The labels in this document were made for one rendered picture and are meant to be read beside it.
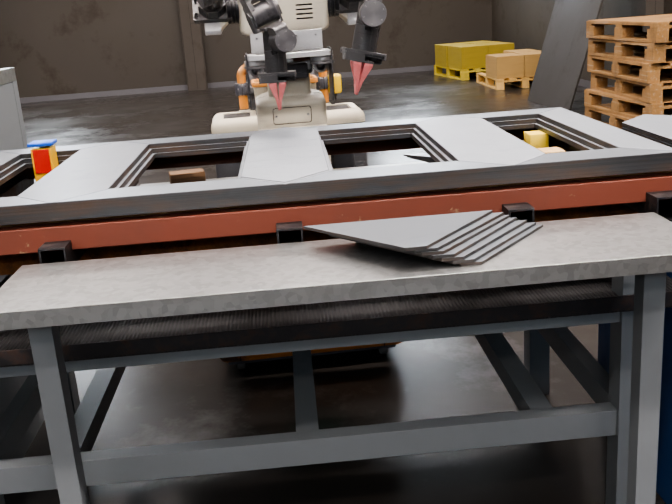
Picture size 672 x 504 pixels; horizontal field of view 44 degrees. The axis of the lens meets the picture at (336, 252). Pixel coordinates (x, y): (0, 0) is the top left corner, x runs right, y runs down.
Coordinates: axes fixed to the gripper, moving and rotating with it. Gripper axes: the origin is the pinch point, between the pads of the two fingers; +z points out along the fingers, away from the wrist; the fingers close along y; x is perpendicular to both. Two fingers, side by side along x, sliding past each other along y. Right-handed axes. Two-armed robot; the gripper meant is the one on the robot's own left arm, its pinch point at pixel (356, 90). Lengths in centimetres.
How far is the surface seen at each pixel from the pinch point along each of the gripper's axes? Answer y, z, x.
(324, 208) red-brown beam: -6.4, 21.3, -36.0
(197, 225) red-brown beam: -30, 28, -36
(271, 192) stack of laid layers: -17.0, 19.7, -36.0
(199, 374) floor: -28, 106, 71
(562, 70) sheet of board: 268, -19, 628
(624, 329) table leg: 60, 37, -35
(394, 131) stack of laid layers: 15.0, 10.4, 27.9
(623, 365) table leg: 62, 45, -35
